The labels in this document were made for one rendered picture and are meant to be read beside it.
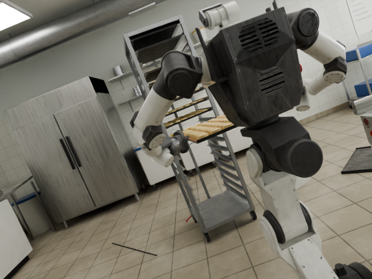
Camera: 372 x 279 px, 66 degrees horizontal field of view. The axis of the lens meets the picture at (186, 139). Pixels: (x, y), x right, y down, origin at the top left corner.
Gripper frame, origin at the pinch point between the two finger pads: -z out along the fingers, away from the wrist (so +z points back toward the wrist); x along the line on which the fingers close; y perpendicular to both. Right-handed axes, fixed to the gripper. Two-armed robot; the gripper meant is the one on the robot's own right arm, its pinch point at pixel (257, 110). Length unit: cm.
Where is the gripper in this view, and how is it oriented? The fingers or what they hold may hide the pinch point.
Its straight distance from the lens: 158.2
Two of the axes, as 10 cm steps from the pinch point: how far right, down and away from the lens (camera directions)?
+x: -3.7, -9.2, -1.3
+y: -5.3, 3.2, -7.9
